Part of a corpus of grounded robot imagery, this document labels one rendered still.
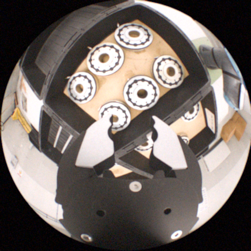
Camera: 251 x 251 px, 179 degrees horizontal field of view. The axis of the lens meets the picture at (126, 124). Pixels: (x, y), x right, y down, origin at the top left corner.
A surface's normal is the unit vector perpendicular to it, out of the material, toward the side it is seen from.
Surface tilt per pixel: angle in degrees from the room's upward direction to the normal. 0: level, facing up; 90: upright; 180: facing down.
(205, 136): 90
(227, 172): 90
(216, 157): 90
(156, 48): 0
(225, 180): 90
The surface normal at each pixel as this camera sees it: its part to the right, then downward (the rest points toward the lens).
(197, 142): -0.70, -0.59
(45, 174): 0.74, -0.55
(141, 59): -0.01, 0.57
